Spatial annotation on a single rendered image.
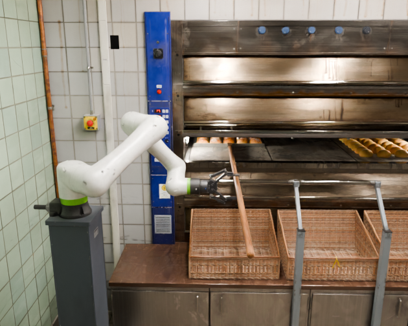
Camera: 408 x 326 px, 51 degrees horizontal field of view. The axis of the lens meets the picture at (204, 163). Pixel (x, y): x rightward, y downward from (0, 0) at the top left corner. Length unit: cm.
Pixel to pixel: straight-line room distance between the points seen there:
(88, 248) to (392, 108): 209
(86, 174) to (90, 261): 43
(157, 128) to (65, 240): 66
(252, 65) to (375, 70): 78
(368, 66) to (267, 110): 70
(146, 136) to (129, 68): 96
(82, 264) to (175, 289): 79
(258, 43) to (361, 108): 80
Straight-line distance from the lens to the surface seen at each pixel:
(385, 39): 301
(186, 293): 269
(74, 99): 297
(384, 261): 268
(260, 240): 303
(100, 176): 184
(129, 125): 212
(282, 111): 287
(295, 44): 286
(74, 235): 203
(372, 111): 301
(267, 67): 283
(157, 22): 280
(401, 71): 304
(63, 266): 212
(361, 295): 282
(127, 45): 286
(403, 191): 322
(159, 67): 280
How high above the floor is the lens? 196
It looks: 16 degrees down
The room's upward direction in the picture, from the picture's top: straight up
